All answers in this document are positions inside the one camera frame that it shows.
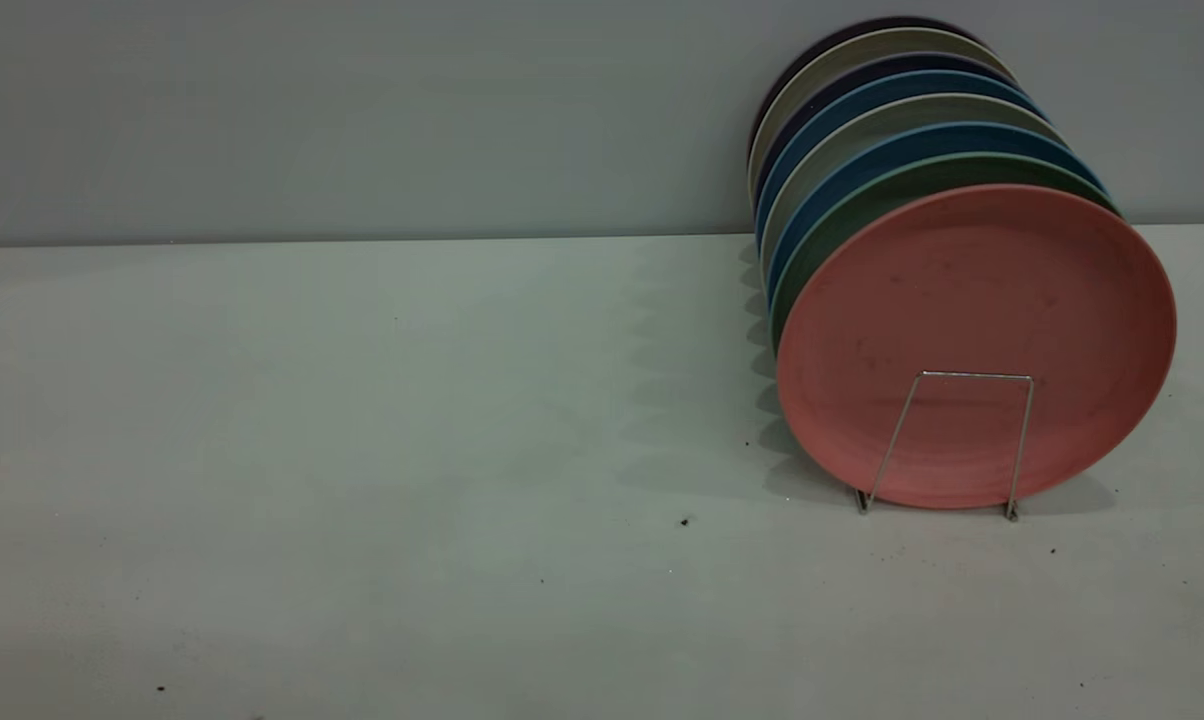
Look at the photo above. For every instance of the pink round plate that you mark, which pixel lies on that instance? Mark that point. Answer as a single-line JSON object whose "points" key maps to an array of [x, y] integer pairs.
{"points": [[972, 330]]}

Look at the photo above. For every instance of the green round plate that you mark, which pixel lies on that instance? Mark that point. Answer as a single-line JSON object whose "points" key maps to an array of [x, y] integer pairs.
{"points": [[862, 205]]}

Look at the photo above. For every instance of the blue round plate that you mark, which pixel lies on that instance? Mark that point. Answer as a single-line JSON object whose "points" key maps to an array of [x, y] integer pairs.
{"points": [[830, 112], [862, 165]]}

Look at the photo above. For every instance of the beige round plate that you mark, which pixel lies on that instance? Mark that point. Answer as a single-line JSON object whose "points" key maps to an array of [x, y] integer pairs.
{"points": [[842, 137], [822, 68]]}

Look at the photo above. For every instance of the dark purple round plate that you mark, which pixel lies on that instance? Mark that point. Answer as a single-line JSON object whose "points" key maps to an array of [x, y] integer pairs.
{"points": [[830, 88]]}

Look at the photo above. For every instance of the dark brown round plate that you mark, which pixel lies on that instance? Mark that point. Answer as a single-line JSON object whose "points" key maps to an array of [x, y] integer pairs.
{"points": [[828, 42]]}

